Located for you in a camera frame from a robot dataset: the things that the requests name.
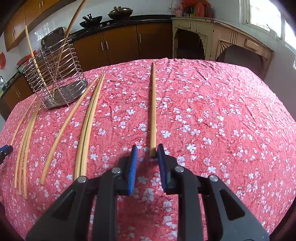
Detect bunch chopstick two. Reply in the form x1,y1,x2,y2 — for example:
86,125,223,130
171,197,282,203
14,103,41,195

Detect bunch chopstick three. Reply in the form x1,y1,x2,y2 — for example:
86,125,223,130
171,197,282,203
18,105,40,196

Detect bunch chopstick four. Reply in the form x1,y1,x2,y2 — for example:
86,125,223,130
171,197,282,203
23,113,37,200

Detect long slanted chopstick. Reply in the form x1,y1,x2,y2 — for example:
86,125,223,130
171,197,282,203
39,76,99,186

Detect paired chopstick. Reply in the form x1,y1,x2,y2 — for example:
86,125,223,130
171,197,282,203
79,74,105,176
74,74,105,180

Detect bunch chopstick one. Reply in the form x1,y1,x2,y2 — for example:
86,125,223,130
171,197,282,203
25,25,50,93

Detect wire utensil holder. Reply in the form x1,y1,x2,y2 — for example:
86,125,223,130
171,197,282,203
22,27,88,110

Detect pink floral tablecloth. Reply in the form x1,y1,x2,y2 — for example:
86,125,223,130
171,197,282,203
1,58,295,240

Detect brown upper cabinets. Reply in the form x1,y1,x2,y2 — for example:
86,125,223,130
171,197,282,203
4,0,73,51

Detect brown cabinets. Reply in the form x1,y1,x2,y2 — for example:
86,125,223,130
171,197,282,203
4,0,73,51
1,19,173,118

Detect black wok left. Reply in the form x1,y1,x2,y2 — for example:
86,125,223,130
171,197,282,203
79,14,103,29

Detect brown lower cabinets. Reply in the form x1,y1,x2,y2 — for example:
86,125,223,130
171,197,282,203
1,19,173,118

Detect cream wooden side table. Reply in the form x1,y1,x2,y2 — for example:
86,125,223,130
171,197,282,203
171,17,274,80

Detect lidded wok right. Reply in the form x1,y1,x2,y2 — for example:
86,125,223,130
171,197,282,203
108,6,133,20

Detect red bags and bottles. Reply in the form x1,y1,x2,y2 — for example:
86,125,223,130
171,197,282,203
174,0,214,18

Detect window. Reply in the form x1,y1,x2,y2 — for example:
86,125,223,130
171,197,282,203
240,1,295,49

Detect red wall ornament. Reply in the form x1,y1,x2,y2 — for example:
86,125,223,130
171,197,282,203
0,52,6,69

